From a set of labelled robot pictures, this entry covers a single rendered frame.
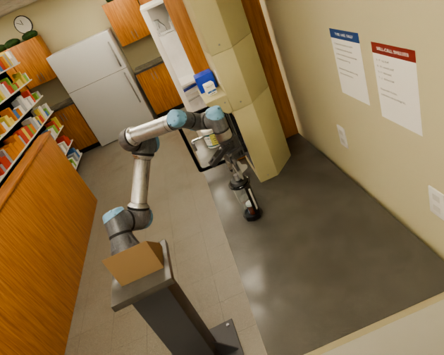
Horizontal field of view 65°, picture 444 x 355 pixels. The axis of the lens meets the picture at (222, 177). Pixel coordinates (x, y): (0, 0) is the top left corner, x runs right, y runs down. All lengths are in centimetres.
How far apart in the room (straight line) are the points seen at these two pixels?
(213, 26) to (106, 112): 533
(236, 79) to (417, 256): 111
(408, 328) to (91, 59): 617
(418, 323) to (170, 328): 124
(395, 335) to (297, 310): 33
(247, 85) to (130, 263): 106
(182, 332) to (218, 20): 163
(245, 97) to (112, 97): 516
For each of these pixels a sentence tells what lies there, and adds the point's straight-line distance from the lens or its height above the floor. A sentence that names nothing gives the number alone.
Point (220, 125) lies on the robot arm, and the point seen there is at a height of 149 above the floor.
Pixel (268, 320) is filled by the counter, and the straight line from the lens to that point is 141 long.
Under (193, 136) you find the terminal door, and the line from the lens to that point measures 220.
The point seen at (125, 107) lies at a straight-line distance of 687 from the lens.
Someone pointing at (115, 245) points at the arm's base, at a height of 115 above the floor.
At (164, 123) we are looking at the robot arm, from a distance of 155.
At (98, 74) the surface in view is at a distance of 677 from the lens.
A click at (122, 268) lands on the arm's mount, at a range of 183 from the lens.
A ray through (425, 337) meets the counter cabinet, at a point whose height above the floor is 73.
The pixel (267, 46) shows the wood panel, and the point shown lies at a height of 155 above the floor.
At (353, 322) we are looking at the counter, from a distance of 134.
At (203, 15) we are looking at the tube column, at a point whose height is 189.
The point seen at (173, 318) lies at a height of 62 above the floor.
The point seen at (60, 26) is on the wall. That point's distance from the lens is 744.
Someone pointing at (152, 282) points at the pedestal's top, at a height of 94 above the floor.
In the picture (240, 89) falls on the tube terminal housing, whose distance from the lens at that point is 182.
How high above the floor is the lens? 206
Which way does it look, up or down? 30 degrees down
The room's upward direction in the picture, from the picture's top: 25 degrees counter-clockwise
